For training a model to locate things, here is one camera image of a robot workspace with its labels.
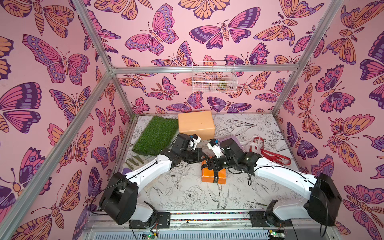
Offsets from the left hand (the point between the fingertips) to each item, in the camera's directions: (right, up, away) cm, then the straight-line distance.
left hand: (209, 156), depth 79 cm
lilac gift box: (+19, +9, +21) cm, 29 cm away
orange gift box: (-1, -11, +2) cm, 11 cm away
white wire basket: (+5, +48, +16) cm, 51 cm away
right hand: (-1, -2, -1) cm, 2 cm away
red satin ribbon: (+35, +3, +21) cm, 41 cm away
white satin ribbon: (+32, +2, +20) cm, 38 cm away
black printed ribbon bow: (+2, -3, -12) cm, 12 cm away
